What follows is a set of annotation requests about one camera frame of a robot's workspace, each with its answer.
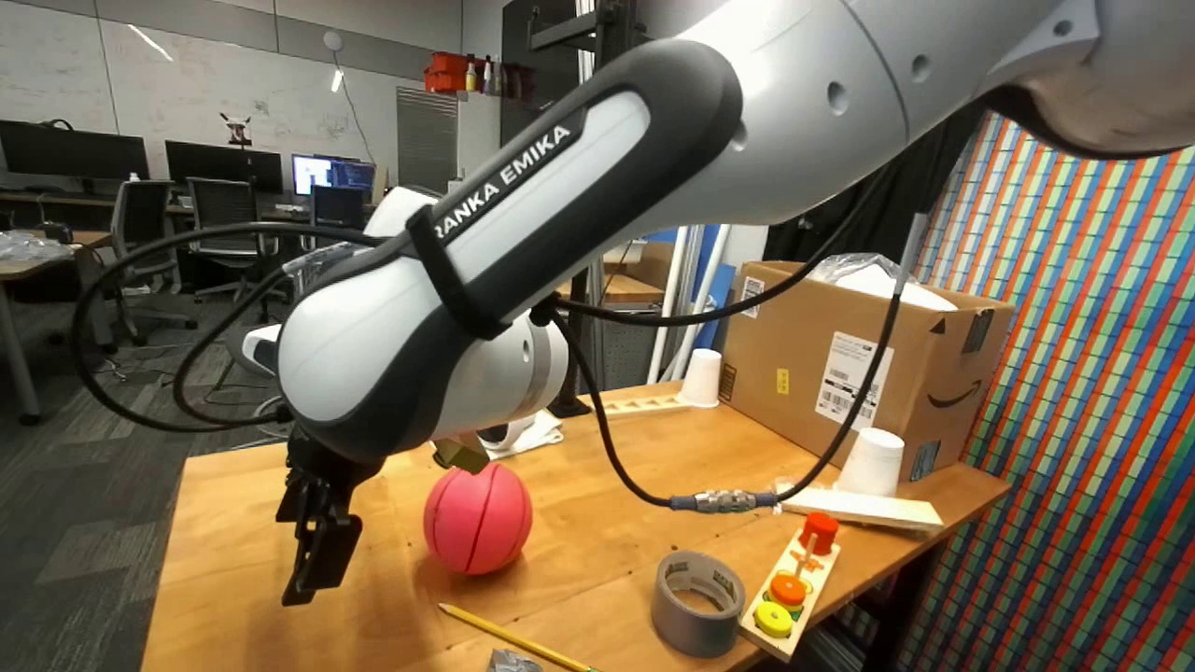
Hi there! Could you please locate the brown cardboard shipping box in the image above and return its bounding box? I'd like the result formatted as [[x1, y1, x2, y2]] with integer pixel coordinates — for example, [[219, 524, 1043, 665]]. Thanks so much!
[[721, 257, 1018, 486]]

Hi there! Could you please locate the black mesh office chair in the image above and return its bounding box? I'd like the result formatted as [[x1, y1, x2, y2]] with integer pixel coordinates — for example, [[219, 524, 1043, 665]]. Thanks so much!
[[104, 176, 200, 346]]

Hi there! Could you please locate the white wooden peg board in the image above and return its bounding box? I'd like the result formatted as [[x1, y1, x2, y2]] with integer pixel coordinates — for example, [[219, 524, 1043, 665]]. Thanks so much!
[[739, 519, 843, 665]]

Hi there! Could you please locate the yellow stacking ring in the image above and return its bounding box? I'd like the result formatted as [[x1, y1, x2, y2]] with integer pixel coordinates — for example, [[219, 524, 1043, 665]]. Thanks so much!
[[751, 598, 799, 641]]

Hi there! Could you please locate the light wooden block with holes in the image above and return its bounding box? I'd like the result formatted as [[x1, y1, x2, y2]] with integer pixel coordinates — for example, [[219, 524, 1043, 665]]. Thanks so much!
[[594, 389, 686, 417]]

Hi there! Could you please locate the lit computer monitor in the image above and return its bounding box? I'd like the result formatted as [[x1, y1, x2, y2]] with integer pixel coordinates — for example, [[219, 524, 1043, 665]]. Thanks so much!
[[292, 150, 377, 200]]

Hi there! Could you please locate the red stacking ring pile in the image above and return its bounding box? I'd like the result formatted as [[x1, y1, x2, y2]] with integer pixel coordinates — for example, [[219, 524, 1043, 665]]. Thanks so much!
[[797, 510, 839, 561]]

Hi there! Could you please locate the pink basketball toy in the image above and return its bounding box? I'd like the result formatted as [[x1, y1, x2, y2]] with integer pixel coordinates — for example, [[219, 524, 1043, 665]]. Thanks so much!
[[423, 460, 539, 578]]

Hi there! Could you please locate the wide black computer monitor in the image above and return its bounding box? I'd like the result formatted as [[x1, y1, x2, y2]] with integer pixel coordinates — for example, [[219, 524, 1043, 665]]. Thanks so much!
[[0, 117, 152, 199]]

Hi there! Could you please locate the white paper cup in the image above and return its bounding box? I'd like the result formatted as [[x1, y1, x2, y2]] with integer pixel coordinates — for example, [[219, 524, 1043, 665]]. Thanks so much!
[[677, 342, 727, 412], [831, 425, 907, 499]]

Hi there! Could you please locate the black cable with connector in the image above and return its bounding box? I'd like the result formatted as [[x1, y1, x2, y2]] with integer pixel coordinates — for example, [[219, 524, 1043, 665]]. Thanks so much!
[[543, 210, 932, 514]]

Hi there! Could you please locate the black wall screen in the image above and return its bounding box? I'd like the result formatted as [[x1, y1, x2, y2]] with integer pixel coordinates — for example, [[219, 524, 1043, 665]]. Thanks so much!
[[495, 0, 604, 140]]

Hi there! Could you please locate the white plastic packing sheet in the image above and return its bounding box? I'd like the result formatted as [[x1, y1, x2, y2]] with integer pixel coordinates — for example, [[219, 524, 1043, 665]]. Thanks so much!
[[807, 250, 962, 315]]

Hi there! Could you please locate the white flat long board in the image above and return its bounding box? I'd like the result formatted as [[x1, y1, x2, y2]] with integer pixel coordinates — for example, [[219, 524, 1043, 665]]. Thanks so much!
[[778, 481, 950, 537]]

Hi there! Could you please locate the wooden office desk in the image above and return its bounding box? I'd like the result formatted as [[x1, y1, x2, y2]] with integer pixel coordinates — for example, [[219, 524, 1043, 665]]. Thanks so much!
[[0, 226, 118, 428]]

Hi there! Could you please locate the small crumpled metal object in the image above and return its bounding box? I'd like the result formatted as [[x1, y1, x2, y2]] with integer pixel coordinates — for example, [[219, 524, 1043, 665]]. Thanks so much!
[[483, 646, 546, 672]]

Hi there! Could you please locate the orange stacking ring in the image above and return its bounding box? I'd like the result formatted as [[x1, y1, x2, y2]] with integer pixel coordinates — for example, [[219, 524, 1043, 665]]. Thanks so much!
[[764, 570, 809, 612]]

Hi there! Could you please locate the multicolour patterned curtain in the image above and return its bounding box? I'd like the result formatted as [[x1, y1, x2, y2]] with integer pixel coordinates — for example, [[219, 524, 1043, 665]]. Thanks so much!
[[891, 109, 1195, 672]]

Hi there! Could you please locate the red container on shelf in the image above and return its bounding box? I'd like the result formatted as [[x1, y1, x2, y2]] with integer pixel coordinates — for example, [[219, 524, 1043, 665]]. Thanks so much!
[[423, 47, 469, 102]]

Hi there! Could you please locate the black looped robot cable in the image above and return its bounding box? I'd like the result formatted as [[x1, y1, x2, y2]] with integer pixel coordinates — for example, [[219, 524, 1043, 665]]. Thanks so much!
[[68, 221, 414, 438]]

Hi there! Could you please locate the grey duct tape roll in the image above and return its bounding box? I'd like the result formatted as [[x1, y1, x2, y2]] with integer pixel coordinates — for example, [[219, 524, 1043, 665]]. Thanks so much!
[[651, 548, 751, 662]]

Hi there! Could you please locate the white tape roll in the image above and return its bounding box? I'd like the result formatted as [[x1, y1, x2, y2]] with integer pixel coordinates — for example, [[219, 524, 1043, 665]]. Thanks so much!
[[477, 415, 543, 455]]

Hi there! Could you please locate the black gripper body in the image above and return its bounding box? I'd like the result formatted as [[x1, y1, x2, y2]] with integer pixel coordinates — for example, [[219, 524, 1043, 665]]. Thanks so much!
[[273, 417, 391, 529]]

